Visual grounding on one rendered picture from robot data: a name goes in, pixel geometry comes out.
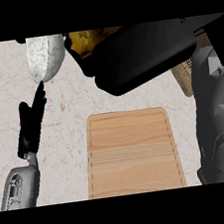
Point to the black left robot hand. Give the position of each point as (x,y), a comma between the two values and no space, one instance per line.
(31,128)

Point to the yellow-brown sweet potato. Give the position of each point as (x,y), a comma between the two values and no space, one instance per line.
(83,41)

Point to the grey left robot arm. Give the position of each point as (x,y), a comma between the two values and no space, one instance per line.
(22,185)

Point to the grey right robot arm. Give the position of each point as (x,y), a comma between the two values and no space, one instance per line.
(220,119)

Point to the pale wooden cutting board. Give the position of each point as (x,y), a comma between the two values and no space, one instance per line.
(133,154)

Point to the tan wicker basket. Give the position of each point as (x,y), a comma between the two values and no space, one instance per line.
(184,77)

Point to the white speckled bowl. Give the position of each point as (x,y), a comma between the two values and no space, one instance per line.
(45,56)

